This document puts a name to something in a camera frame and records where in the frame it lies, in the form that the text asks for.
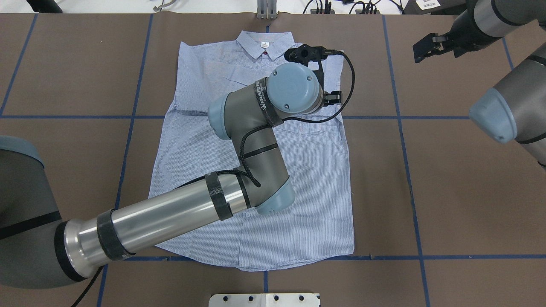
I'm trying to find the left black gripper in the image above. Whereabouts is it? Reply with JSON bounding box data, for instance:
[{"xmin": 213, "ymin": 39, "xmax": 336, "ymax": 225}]
[{"xmin": 322, "ymin": 90, "xmax": 343, "ymax": 106}]

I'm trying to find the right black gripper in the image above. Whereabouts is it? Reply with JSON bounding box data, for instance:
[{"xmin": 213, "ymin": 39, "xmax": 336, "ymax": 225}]
[{"xmin": 412, "ymin": 33, "xmax": 458, "ymax": 64}]

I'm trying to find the light blue striped shirt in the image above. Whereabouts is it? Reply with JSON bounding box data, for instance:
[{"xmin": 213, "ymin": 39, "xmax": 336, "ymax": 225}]
[{"xmin": 149, "ymin": 31, "xmax": 354, "ymax": 272}]

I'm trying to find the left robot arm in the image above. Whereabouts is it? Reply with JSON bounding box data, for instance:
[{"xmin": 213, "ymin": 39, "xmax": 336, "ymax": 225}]
[{"xmin": 1, "ymin": 63, "xmax": 329, "ymax": 288}]

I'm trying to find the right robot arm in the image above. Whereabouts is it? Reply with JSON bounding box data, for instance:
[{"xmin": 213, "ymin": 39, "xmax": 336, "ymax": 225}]
[{"xmin": 412, "ymin": 0, "xmax": 546, "ymax": 169}]

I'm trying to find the black box with label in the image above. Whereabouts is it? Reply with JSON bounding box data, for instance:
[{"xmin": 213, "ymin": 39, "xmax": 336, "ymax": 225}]
[{"xmin": 402, "ymin": 0, "xmax": 467, "ymax": 15}]

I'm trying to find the black usb hub right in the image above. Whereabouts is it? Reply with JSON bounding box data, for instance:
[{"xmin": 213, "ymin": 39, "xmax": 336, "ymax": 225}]
[{"xmin": 349, "ymin": 0, "xmax": 381, "ymax": 15}]

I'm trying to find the black usb hub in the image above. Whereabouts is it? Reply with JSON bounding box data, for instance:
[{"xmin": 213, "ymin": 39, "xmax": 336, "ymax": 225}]
[
  {"xmin": 303, "ymin": 0, "xmax": 335, "ymax": 15},
  {"xmin": 349, "ymin": 0, "xmax": 381, "ymax": 15}
]

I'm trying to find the black usb hub left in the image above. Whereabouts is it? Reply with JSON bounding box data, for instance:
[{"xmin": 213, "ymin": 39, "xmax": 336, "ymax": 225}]
[{"xmin": 303, "ymin": 0, "xmax": 335, "ymax": 15}]

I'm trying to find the white mounting plate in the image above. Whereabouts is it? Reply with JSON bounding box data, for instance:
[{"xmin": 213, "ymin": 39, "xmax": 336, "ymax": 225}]
[{"xmin": 208, "ymin": 293, "xmax": 321, "ymax": 307}]

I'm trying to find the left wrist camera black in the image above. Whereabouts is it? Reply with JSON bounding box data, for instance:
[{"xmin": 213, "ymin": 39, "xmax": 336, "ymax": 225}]
[{"xmin": 284, "ymin": 44, "xmax": 343, "ymax": 84}]

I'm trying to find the grey aluminium post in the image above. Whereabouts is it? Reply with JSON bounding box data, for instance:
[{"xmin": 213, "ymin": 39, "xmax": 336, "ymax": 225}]
[{"xmin": 257, "ymin": 0, "xmax": 278, "ymax": 20}]

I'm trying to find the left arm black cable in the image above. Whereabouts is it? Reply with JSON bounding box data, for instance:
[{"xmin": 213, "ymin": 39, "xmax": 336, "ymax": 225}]
[{"xmin": 171, "ymin": 50, "xmax": 355, "ymax": 190}]

